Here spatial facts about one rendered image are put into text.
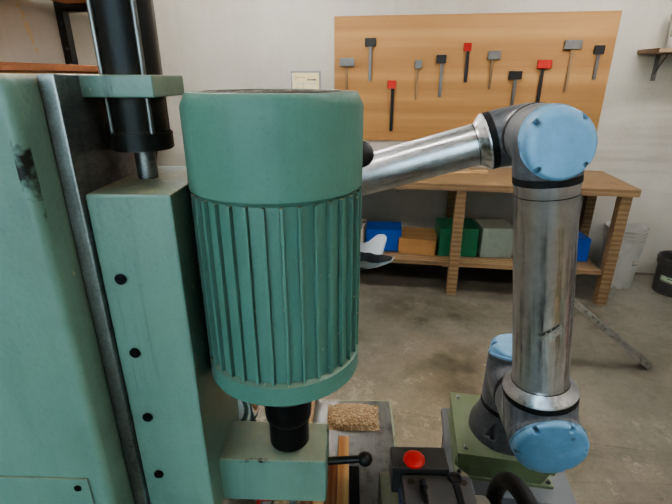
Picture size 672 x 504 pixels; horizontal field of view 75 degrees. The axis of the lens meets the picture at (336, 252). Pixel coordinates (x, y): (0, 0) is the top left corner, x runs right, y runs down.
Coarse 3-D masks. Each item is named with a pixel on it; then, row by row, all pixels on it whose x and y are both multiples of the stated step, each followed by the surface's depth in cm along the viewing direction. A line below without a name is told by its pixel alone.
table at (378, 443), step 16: (320, 400) 91; (336, 400) 91; (352, 400) 91; (368, 400) 91; (320, 416) 86; (384, 416) 86; (336, 432) 83; (352, 432) 83; (368, 432) 83; (384, 432) 83; (336, 448) 79; (352, 448) 79; (368, 448) 79; (384, 448) 79; (352, 464) 76; (384, 464) 76; (368, 480) 73; (368, 496) 70
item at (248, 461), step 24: (240, 432) 60; (264, 432) 60; (312, 432) 60; (240, 456) 56; (264, 456) 56; (288, 456) 56; (312, 456) 56; (240, 480) 57; (264, 480) 57; (288, 480) 57; (312, 480) 56
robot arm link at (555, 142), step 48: (528, 144) 71; (576, 144) 70; (528, 192) 77; (576, 192) 75; (528, 240) 79; (576, 240) 79; (528, 288) 83; (528, 336) 86; (528, 384) 90; (576, 384) 93; (528, 432) 88; (576, 432) 87
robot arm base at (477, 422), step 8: (480, 400) 119; (472, 408) 123; (480, 408) 118; (488, 408) 114; (472, 416) 120; (480, 416) 117; (488, 416) 114; (496, 416) 112; (472, 424) 119; (480, 424) 116; (488, 424) 114; (496, 424) 113; (472, 432) 119; (480, 432) 115; (488, 432) 114; (496, 432) 113; (504, 432) 111; (480, 440) 116; (488, 440) 114; (496, 440) 113; (504, 440) 111; (496, 448) 112; (504, 448) 111
